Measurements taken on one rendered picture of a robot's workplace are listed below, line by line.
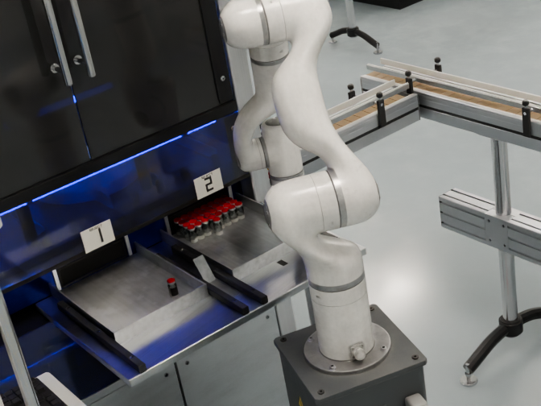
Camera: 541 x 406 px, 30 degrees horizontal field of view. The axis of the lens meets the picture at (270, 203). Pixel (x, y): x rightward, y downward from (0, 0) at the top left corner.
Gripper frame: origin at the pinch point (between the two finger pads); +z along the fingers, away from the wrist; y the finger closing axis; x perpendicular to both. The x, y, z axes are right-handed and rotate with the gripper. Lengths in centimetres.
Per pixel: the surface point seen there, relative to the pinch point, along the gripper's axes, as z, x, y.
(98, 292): 4, -26, 45
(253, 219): 3.1, -23.8, -2.6
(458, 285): 89, -59, -109
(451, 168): 86, -131, -182
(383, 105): -5, -37, -65
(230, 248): 3.5, -15.9, 10.8
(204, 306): 4.6, 1.4, 30.8
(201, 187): -10.7, -27.1, 9.2
